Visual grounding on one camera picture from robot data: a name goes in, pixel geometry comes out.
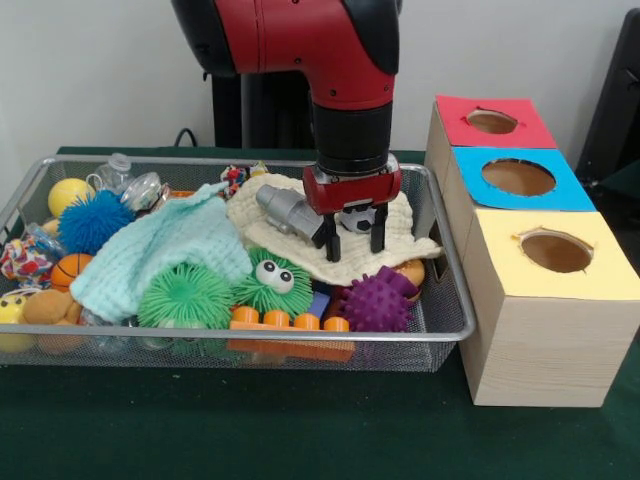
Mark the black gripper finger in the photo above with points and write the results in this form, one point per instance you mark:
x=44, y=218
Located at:
x=378, y=230
x=332, y=245

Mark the blue puffer ball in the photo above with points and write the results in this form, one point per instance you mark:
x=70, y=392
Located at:
x=95, y=222

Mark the green puffer ball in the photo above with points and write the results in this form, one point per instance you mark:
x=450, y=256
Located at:
x=185, y=297

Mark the grey plastic toy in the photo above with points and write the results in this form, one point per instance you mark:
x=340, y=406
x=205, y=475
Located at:
x=285, y=210

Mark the black and white soccer ball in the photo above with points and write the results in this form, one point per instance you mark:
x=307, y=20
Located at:
x=357, y=222

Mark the orange building block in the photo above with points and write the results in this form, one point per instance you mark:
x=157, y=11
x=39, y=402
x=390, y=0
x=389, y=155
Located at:
x=272, y=318

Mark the mint green muslin cloth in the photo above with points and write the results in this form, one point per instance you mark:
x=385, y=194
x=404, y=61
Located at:
x=150, y=250

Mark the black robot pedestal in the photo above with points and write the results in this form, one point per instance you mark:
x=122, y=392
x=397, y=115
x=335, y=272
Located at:
x=260, y=110

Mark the black panel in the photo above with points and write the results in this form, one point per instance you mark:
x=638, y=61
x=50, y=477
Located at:
x=620, y=100

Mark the wooden box with three holes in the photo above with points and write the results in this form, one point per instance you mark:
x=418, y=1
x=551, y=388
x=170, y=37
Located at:
x=550, y=350

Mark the dark green tablecloth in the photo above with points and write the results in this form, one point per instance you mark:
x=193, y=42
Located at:
x=300, y=425

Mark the cream muslin cloth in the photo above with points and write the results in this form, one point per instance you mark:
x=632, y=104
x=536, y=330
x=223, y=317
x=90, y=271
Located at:
x=400, y=260

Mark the green fuzzy ball with eyes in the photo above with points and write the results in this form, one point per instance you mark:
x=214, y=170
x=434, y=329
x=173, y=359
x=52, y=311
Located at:
x=260, y=300

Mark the plain yellow ball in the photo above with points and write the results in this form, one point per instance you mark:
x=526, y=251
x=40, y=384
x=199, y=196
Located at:
x=67, y=195

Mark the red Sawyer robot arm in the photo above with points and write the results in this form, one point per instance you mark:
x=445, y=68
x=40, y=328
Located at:
x=300, y=40

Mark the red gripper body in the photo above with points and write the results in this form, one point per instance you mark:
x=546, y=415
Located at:
x=350, y=190

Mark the purple spiky ball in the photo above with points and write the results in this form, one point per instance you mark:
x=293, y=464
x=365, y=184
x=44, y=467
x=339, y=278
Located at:
x=372, y=305

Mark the silver mesh bin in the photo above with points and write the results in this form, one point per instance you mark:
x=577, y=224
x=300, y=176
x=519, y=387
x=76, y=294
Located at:
x=300, y=336

